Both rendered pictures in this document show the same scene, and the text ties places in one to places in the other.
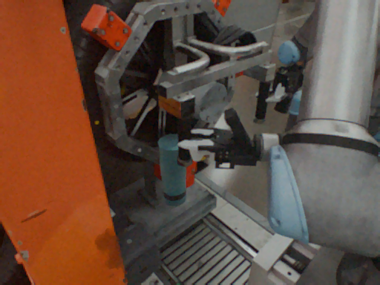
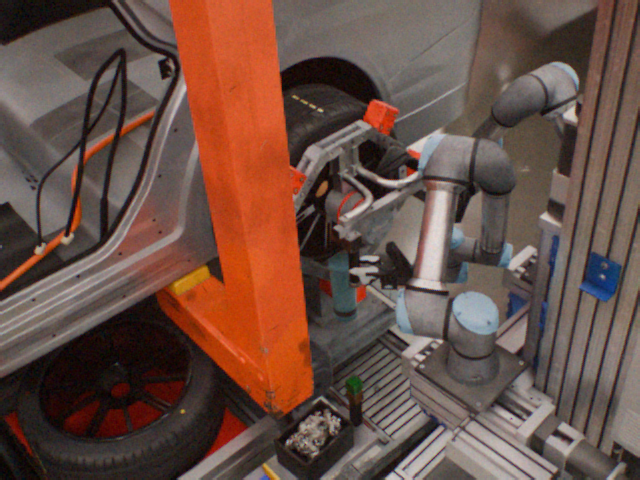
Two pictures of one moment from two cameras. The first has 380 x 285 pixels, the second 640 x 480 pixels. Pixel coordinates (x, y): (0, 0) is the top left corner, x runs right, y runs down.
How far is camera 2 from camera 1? 1.77 m
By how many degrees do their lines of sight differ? 7
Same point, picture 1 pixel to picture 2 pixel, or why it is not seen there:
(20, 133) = (275, 287)
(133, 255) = not seen: hidden behind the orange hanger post
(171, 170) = (342, 288)
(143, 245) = (317, 361)
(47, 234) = (277, 339)
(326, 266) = (441, 352)
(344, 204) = (424, 317)
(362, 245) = (434, 334)
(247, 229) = not seen: hidden behind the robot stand
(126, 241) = not seen: hidden behind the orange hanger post
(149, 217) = (315, 336)
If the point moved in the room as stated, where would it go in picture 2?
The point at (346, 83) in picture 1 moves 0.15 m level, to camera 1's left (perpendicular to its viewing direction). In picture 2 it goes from (430, 261) to (372, 263)
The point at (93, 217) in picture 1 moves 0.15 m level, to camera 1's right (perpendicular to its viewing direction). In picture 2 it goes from (299, 329) to (351, 327)
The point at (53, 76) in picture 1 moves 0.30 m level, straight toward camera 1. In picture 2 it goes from (290, 259) to (339, 332)
